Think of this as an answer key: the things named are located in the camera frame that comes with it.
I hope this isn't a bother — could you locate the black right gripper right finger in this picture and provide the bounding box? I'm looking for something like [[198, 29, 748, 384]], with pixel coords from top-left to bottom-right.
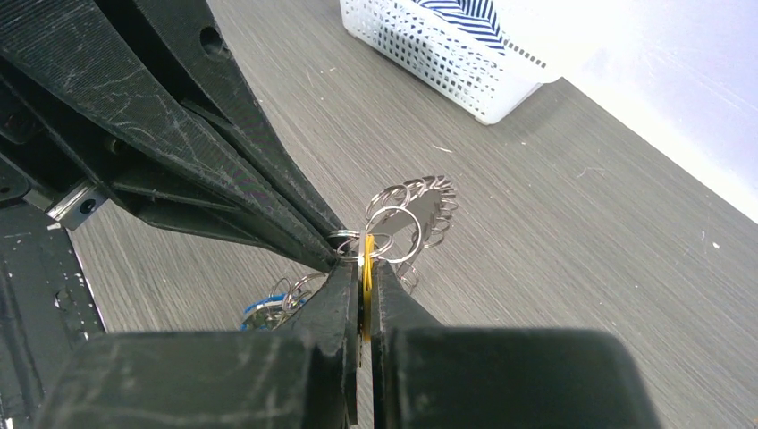
[[371, 263, 661, 428]]

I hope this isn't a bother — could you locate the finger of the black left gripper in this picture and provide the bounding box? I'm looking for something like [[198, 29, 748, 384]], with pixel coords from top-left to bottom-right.
[[1, 1, 338, 272], [136, 1, 344, 235]]

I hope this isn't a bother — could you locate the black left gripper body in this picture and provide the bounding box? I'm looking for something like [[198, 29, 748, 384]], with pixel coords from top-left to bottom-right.
[[0, 59, 262, 250]]

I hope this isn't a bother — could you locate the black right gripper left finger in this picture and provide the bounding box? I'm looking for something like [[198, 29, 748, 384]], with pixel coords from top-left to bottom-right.
[[36, 263, 359, 428]]

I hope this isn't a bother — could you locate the yellow key tag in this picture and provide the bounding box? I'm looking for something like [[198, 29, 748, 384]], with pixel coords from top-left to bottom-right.
[[361, 234, 375, 341]]

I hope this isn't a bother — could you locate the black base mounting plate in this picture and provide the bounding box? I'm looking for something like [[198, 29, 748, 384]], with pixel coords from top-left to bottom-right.
[[1, 204, 105, 428]]

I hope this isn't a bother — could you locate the white plastic perforated basket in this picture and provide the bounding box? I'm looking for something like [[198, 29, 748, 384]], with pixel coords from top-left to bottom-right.
[[340, 0, 561, 125]]

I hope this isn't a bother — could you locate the blue white striped cloth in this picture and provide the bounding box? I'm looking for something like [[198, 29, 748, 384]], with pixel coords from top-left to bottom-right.
[[416, 0, 506, 55]]

